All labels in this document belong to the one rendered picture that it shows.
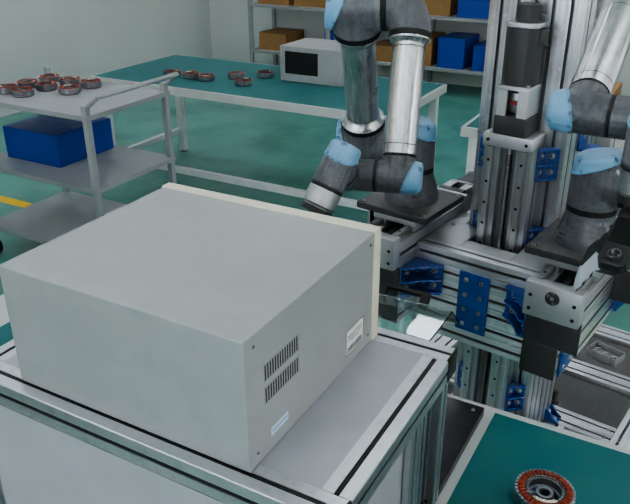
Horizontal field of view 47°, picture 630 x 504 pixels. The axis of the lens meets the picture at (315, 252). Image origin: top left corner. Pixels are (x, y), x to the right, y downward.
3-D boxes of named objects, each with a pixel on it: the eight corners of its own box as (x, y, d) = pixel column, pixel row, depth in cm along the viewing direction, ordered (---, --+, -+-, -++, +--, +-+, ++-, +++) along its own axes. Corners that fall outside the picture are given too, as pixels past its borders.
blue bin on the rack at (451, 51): (451, 60, 777) (454, 31, 764) (477, 62, 763) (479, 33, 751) (436, 67, 744) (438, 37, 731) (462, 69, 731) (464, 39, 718)
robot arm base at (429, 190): (401, 184, 216) (403, 152, 212) (447, 195, 208) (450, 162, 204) (374, 199, 205) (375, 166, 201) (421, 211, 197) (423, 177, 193)
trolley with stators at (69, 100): (67, 216, 464) (41, 54, 420) (194, 249, 419) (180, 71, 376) (-12, 252, 417) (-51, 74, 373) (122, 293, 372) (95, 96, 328)
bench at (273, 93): (182, 147, 594) (174, 53, 561) (439, 194, 497) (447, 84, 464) (103, 181, 523) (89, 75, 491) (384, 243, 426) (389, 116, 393)
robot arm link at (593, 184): (571, 191, 183) (580, 139, 177) (628, 201, 177) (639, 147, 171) (561, 207, 173) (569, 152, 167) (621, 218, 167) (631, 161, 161)
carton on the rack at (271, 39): (277, 43, 872) (277, 27, 864) (303, 46, 856) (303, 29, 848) (259, 49, 841) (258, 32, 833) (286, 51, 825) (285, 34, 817)
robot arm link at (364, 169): (375, 195, 174) (370, 190, 164) (329, 191, 177) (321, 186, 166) (378, 162, 174) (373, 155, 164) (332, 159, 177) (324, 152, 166)
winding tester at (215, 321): (178, 278, 145) (168, 181, 136) (377, 335, 126) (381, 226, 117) (20, 379, 115) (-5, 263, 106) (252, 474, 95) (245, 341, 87)
